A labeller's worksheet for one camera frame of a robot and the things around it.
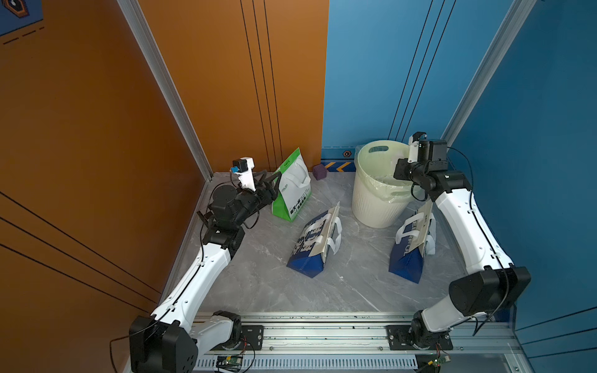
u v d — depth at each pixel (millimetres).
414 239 744
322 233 808
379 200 814
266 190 621
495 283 409
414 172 654
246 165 598
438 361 695
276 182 682
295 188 955
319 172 1160
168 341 375
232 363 711
